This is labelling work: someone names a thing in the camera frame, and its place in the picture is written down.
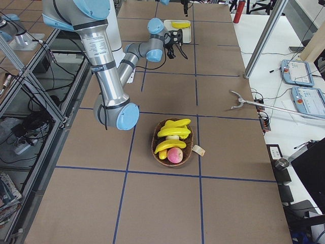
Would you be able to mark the red pink apple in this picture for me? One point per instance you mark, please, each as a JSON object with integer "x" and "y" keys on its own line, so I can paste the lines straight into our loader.
{"x": 175, "y": 155}

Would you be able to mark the red cylinder bottle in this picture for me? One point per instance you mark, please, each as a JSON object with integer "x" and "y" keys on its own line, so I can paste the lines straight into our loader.
{"x": 239, "y": 10}

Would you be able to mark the yellow lemon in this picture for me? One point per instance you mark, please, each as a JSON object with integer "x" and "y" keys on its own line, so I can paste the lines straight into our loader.
{"x": 185, "y": 132}

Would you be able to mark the brown wicker basket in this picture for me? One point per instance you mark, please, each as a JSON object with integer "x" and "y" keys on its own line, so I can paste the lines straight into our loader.
{"x": 156, "y": 140}

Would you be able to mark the paper tag on basket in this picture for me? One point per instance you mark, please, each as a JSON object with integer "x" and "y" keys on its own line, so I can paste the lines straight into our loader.
{"x": 198, "y": 150}

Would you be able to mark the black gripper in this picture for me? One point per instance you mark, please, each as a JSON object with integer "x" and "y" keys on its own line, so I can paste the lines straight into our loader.
{"x": 170, "y": 46}

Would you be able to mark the aluminium frame post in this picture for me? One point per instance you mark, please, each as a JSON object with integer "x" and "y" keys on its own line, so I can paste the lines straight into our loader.
{"x": 266, "y": 33}

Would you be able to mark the far teach pendant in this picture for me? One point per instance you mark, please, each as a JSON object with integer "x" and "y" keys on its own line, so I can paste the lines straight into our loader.
{"x": 297, "y": 73}

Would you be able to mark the yellow banana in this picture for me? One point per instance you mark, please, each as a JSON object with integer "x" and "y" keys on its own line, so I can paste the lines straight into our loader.
{"x": 180, "y": 25}
{"x": 169, "y": 131}
{"x": 169, "y": 144}
{"x": 176, "y": 123}

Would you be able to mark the yellow green starfruit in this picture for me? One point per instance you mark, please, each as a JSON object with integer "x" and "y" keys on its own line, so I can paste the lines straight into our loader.
{"x": 162, "y": 154}

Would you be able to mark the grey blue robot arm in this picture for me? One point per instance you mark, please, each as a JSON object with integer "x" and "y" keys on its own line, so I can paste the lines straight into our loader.
{"x": 161, "y": 42}
{"x": 89, "y": 20}

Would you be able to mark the teach pendant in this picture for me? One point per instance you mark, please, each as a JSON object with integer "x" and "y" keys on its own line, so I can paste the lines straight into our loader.
{"x": 297, "y": 73}
{"x": 308, "y": 100}

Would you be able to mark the steel cup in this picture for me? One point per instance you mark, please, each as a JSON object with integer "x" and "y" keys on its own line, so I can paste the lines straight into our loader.
{"x": 281, "y": 164}

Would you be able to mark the near teach pendant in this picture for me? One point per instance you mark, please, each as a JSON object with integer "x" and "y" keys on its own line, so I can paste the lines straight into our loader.
{"x": 308, "y": 100}

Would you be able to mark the pale green bear tray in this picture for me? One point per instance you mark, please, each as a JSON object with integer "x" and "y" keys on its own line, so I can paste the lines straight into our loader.
{"x": 186, "y": 31}

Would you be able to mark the black power strip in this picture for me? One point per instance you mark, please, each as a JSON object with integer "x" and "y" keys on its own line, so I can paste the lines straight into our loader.
{"x": 263, "y": 116}

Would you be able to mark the pale white apple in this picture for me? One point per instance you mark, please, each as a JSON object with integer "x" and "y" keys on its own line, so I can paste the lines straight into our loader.
{"x": 172, "y": 137}

